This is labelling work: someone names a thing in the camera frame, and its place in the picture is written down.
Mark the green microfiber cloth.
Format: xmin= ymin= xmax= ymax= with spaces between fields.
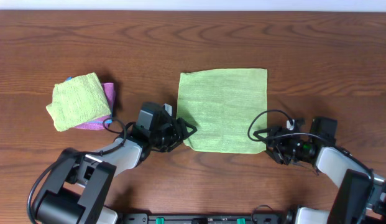
xmin=177 ymin=68 xmax=267 ymax=154

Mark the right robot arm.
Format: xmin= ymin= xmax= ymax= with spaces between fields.
xmin=248 ymin=117 xmax=386 ymax=223

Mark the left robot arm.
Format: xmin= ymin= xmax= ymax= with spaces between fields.
xmin=27 ymin=113 xmax=197 ymax=224

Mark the folded blue cloth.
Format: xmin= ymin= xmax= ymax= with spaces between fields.
xmin=58 ymin=73 xmax=114 ymax=128

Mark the folded purple cloth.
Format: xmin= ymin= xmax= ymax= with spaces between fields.
xmin=75 ymin=83 xmax=116 ymax=131

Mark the folded green cloth on stack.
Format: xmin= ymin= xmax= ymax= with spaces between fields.
xmin=46 ymin=73 xmax=111 ymax=132

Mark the left black camera cable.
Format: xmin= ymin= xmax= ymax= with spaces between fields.
xmin=26 ymin=116 xmax=134 ymax=223

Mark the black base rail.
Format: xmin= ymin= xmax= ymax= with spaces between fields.
xmin=117 ymin=212 xmax=294 ymax=224

